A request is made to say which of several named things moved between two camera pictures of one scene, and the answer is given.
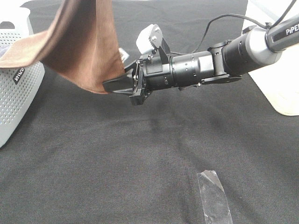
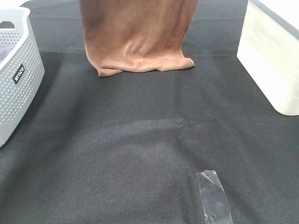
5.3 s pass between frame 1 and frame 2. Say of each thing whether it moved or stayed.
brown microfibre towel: moved
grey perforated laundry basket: stayed
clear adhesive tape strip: stayed
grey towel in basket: stayed
